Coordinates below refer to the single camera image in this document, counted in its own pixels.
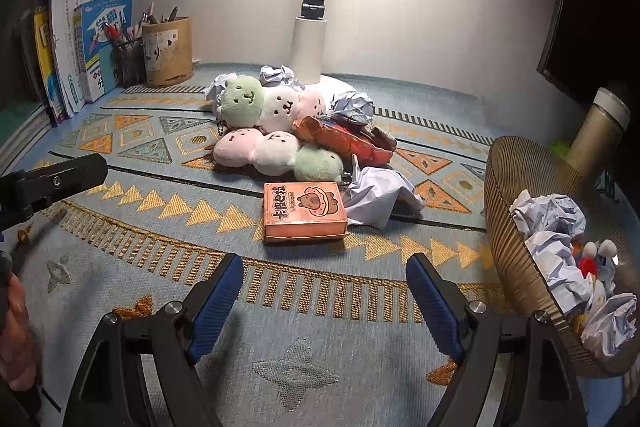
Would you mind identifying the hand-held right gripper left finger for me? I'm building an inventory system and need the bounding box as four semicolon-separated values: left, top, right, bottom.
62;253;244;427

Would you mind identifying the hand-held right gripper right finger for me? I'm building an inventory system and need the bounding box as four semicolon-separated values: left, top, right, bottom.
406;253;588;427

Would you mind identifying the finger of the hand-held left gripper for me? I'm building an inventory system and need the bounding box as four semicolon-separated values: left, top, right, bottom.
15;153;107;212

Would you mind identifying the amber ribbed glass bowl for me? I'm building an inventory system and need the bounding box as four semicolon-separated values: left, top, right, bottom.
484;136;640;379

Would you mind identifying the orange cartoon print box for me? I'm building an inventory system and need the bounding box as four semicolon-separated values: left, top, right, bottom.
262;181;349;244

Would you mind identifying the three-ball dango plush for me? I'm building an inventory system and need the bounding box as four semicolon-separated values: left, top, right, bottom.
219;76;327;130
214;128;344;182

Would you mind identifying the white cat plush red bow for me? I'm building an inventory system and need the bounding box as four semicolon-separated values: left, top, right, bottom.
570;239;621;308

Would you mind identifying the brown snack wrapper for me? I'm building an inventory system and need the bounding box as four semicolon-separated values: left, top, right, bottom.
370;127;399;152

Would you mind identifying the orange snack packet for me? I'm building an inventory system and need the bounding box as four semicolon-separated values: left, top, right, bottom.
292;114;396;165

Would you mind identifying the person's left hand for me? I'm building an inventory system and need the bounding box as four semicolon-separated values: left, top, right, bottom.
0;274;41;390

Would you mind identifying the green-topped flat book stack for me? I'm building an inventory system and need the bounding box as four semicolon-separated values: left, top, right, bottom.
0;99;53;148

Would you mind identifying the blue patterned table mat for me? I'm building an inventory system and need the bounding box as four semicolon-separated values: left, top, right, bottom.
0;59;640;427

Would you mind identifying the yellow book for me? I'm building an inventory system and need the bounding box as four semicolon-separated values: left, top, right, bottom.
33;2;60;124

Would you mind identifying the dark book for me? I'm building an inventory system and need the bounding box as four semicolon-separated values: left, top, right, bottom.
17;9;43;108

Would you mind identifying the black mesh pen cup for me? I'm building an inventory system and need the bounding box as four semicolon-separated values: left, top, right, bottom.
111;36;147;88

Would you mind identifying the blue workbook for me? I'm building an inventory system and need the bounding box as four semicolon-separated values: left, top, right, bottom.
75;0;135;104

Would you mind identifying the bunch of coloured pens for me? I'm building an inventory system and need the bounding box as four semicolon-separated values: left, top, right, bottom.
102;19;143;44

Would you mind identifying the bamboo pen holder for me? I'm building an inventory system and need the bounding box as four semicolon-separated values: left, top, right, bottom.
141;17;195;88

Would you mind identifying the books and papers stack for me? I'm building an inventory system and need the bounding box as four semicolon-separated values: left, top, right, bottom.
49;0;128;115

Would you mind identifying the bunch of dark pens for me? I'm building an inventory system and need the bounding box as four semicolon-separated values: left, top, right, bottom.
142;0;180;26

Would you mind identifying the gold thermos bottle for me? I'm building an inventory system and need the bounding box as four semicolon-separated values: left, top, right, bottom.
565;88;631;178

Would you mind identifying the white desk lamp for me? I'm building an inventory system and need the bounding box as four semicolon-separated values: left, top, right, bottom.
291;0;371;96

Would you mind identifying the black screen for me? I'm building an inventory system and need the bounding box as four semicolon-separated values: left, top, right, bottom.
537;0;640;108

